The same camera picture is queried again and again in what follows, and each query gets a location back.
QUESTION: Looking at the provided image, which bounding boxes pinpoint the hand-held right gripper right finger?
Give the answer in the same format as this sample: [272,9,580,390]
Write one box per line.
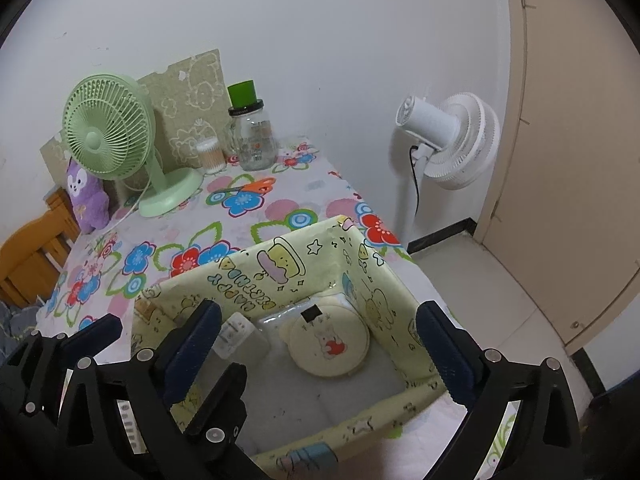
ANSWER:
[415,300,583,480]

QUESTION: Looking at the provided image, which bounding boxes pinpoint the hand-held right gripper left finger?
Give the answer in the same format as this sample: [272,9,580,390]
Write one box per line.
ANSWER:
[56,299,268,480]

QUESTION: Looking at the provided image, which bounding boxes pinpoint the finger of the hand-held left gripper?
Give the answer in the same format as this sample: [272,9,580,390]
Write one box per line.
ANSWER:
[0,312,123,416]
[185,362,248,462]

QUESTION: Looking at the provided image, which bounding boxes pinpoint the yellow printed fabric storage box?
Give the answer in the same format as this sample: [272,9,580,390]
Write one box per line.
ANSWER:
[131,215,453,478]

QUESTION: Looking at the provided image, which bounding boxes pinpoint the white socket adapter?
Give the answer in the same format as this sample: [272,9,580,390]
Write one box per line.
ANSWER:
[218,311,271,362]

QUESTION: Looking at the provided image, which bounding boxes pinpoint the grey blue cloth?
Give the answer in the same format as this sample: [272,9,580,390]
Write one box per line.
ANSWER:
[0,302,43,356]

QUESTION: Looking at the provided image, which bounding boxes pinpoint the clear plastic packet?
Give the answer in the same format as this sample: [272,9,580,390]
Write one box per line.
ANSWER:
[255,290,351,331]

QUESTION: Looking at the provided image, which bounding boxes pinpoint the orange wooden chair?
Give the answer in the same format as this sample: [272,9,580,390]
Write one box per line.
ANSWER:
[0,187,81,311]

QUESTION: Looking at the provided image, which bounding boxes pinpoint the round cream box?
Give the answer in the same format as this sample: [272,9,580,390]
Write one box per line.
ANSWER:
[279,294,372,378]

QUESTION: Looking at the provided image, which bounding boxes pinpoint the purple plush toy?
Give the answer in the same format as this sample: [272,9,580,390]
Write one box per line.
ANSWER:
[66,157,112,235]

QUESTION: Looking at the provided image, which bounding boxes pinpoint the orange scissors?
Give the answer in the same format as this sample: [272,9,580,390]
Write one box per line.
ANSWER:
[212,177,277,197]

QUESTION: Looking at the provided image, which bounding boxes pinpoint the green desk fan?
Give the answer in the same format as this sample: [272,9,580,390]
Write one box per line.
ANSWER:
[62,74,205,218]

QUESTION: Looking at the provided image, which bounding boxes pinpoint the cotton swab container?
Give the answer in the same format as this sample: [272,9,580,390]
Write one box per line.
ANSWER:
[195,136,226,177]

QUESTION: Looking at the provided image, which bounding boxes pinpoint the white standing fan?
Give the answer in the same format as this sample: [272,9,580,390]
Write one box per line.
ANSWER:
[394,91,502,248]

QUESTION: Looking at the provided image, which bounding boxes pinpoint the glass jar with green lid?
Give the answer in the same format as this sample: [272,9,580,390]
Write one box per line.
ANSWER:
[226,79,279,172]

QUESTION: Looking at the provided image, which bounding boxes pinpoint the beige wooden door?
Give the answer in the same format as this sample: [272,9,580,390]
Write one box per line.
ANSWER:
[472,0,640,348]

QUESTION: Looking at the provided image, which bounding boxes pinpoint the beige patterned board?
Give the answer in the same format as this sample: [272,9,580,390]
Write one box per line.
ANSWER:
[40,49,226,211]

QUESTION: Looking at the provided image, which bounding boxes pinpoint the white fan cable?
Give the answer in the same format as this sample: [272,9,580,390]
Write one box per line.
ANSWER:
[95,180,151,236]

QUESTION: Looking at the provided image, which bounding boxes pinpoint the black fan cable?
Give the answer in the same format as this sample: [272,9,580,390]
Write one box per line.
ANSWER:
[409,144,422,221]

